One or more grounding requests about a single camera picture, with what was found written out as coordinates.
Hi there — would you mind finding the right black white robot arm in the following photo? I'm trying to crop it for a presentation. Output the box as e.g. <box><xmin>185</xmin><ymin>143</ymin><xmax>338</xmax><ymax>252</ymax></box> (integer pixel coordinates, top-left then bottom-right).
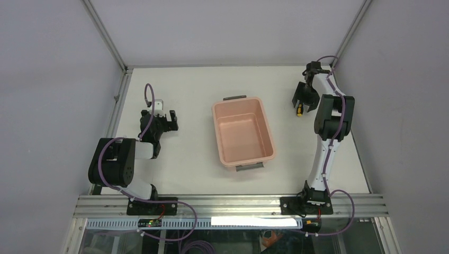
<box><xmin>292</xmin><ymin>61</ymin><xmax>355</xmax><ymax>207</ymax></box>

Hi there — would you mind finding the black yellow handled screwdriver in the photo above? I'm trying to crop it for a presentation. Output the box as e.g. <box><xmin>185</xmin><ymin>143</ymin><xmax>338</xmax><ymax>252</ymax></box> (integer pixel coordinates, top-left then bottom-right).
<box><xmin>297</xmin><ymin>104</ymin><xmax>304</xmax><ymax>117</ymax></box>

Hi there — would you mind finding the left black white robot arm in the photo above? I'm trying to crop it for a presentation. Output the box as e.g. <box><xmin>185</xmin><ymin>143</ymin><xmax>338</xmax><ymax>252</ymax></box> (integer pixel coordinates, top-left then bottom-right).
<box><xmin>88</xmin><ymin>110</ymin><xmax>178</xmax><ymax>202</ymax></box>

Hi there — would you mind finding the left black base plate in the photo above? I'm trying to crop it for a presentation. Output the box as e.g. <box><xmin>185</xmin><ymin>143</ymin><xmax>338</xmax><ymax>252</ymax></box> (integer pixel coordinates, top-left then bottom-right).
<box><xmin>126</xmin><ymin>196</ymin><xmax>178</xmax><ymax>216</ymax></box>

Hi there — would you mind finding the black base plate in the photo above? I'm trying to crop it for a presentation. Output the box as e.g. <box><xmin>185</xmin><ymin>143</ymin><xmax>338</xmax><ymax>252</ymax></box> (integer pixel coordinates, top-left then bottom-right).
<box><xmin>126</xmin><ymin>196</ymin><xmax>178</xmax><ymax>216</ymax></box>
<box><xmin>280</xmin><ymin>196</ymin><xmax>334</xmax><ymax>217</ymax></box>

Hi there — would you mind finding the pink plastic bin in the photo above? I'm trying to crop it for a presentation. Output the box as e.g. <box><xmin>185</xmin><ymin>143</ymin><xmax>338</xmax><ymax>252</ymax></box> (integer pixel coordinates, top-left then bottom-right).
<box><xmin>212</xmin><ymin>95</ymin><xmax>276</xmax><ymax>172</ymax></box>

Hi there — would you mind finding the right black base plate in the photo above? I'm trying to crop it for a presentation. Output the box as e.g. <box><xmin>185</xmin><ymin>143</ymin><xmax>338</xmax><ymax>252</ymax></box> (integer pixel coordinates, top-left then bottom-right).
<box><xmin>280</xmin><ymin>196</ymin><xmax>334</xmax><ymax>217</ymax></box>

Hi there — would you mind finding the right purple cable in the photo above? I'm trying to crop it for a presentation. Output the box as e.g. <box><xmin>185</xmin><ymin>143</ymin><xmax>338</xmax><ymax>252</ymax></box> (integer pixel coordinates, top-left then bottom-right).
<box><xmin>298</xmin><ymin>55</ymin><xmax>356</xmax><ymax>237</ymax></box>

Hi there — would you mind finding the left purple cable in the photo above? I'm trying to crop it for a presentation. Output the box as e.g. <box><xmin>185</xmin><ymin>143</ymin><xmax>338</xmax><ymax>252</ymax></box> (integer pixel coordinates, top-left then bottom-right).
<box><xmin>97</xmin><ymin>83</ymin><xmax>198</xmax><ymax>242</ymax></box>

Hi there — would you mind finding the white slotted cable duct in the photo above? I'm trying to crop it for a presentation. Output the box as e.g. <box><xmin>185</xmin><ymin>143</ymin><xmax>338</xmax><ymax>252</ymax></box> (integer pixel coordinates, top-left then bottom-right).
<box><xmin>86</xmin><ymin>216</ymin><xmax>302</xmax><ymax>231</ymax></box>

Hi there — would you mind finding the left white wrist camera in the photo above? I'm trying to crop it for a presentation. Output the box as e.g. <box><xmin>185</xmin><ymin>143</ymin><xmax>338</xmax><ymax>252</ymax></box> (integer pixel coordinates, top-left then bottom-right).
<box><xmin>147</xmin><ymin>99</ymin><xmax>165</xmax><ymax>117</ymax></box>

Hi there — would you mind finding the purple cable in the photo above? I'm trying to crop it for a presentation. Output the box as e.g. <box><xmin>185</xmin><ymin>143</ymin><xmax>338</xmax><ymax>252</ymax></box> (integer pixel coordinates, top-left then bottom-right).
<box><xmin>298</xmin><ymin>55</ymin><xmax>356</xmax><ymax>237</ymax></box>
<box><xmin>97</xmin><ymin>83</ymin><xmax>198</xmax><ymax>242</ymax></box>

